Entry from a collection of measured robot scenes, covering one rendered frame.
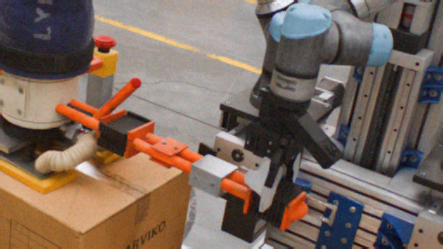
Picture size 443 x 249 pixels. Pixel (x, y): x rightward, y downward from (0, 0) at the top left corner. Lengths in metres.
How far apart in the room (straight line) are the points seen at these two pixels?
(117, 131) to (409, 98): 0.73
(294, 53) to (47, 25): 0.52
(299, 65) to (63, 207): 0.56
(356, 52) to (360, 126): 0.61
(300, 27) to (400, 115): 0.66
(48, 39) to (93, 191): 0.33
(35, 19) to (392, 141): 0.90
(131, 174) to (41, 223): 0.25
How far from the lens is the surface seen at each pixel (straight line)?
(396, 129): 1.73
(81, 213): 1.37
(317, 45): 1.13
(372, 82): 1.72
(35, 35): 1.40
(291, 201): 1.22
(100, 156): 1.55
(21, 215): 1.43
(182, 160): 1.32
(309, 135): 1.16
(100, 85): 2.09
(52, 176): 1.45
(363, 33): 1.18
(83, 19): 1.43
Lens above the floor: 1.70
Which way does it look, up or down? 22 degrees down
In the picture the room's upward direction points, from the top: 8 degrees clockwise
